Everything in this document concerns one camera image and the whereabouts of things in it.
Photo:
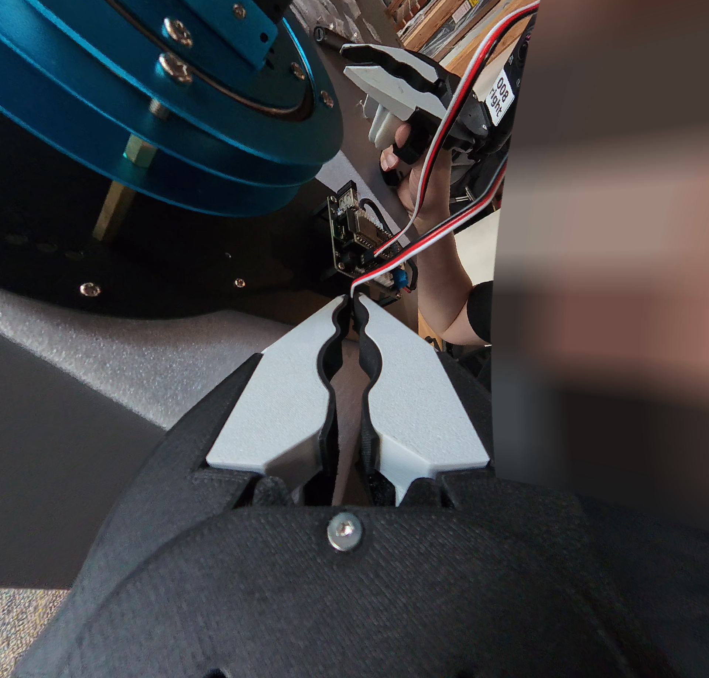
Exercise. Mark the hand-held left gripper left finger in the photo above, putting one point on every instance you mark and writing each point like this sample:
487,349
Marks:
277,401

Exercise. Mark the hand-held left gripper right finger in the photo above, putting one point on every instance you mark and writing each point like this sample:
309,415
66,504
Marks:
421,412

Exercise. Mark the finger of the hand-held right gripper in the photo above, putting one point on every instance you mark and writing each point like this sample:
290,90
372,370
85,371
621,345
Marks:
387,88
437,83

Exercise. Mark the blue toy robot arm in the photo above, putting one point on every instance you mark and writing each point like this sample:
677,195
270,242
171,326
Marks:
83,80

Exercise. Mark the person's right forearm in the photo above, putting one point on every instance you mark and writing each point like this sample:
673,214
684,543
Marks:
437,279

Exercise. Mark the person's right hand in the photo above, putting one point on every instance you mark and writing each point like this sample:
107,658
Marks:
440,191

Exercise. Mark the stack of wooden boards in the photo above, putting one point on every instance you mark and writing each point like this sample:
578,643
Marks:
443,2

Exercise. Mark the white foam sheet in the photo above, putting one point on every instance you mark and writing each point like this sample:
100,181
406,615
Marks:
138,346

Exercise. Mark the green circuit board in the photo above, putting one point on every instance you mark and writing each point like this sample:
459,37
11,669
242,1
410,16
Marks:
354,235

